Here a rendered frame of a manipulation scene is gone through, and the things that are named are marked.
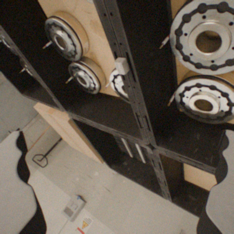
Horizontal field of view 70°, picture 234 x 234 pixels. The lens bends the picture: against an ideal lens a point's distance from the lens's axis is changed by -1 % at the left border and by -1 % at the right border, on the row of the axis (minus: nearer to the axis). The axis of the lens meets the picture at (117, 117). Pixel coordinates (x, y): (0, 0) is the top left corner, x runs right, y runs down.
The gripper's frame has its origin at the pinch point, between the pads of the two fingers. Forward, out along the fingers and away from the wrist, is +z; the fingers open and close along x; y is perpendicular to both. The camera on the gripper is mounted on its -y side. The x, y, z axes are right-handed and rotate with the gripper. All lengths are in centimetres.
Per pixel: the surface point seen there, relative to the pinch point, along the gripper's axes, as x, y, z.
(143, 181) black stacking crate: 9, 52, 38
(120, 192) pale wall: -4, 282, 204
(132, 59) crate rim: 1.3, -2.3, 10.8
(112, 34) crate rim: -0.9, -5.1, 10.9
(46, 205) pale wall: -157, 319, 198
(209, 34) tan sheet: 12.0, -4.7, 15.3
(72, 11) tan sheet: -9.8, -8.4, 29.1
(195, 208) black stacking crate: 25, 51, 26
